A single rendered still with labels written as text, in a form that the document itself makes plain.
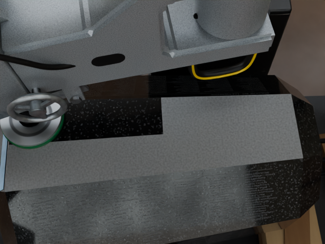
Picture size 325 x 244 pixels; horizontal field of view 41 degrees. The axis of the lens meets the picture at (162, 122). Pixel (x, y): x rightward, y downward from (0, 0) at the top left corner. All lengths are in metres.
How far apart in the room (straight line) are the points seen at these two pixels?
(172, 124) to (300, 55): 1.31
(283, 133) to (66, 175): 0.74
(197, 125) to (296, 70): 1.19
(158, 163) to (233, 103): 0.34
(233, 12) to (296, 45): 1.64
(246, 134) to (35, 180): 0.72
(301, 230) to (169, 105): 0.88
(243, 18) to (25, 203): 0.93
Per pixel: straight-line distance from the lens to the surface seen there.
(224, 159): 1.46
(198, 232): 1.58
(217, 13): 1.07
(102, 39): 1.02
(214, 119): 1.51
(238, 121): 1.51
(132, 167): 1.45
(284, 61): 2.60
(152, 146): 1.47
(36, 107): 1.15
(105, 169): 1.47
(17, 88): 1.17
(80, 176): 1.48
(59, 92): 1.30
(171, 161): 1.45
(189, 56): 1.15
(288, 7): 1.86
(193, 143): 1.47
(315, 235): 2.09
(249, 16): 1.08
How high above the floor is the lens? 2.19
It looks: 67 degrees down
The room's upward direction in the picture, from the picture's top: 6 degrees counter-clockwise
